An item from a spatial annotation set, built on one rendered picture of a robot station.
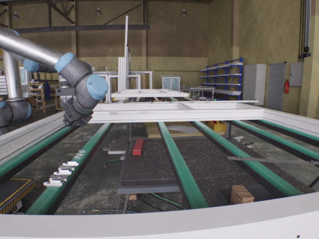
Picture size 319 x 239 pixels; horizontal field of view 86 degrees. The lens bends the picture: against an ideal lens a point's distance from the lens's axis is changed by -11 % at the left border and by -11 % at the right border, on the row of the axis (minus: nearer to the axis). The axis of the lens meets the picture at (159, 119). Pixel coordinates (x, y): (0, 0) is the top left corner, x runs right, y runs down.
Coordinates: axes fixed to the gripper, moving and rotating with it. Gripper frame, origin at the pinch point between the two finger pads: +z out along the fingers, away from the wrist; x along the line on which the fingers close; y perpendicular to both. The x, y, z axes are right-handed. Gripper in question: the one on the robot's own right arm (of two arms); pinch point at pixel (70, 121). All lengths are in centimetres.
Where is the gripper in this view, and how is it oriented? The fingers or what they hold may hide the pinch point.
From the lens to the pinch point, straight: 101.2
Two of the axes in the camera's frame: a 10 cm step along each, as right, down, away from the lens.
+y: 3.5, -5.6, 7.5
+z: -6.5, 4.3, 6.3
